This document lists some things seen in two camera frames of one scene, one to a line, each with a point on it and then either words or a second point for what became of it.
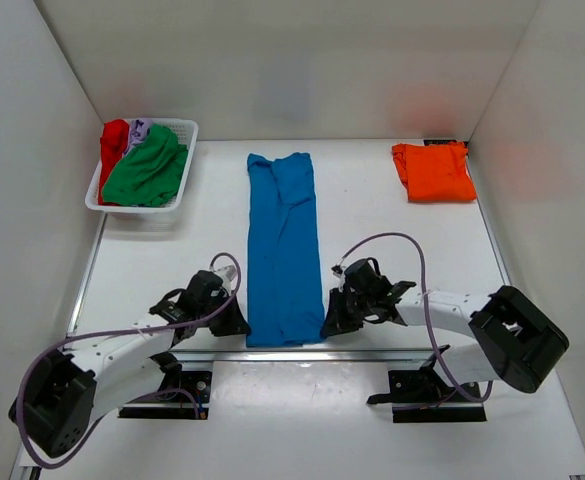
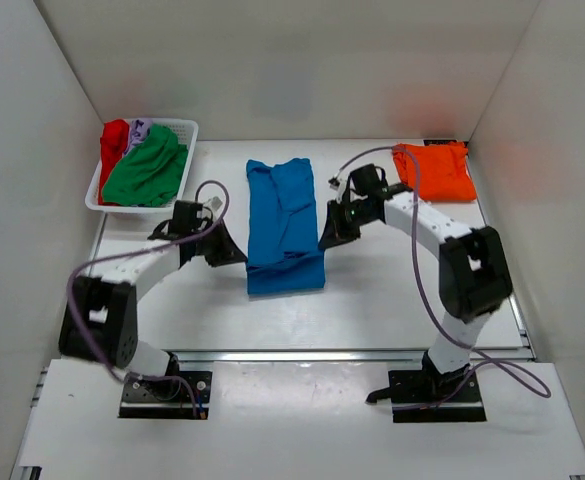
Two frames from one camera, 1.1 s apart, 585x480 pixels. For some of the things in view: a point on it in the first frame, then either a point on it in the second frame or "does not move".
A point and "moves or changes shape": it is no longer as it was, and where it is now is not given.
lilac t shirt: (138, 132) does not move
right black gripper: (336, 322) to (335, 231)
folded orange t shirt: (435, 173) does not move
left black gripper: (235, 323) to (229, 252)
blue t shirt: (285, 280) moves or changes shape
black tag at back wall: (438, 141) does not move
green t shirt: (149, 174) does not move
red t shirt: (114, 140) does not move
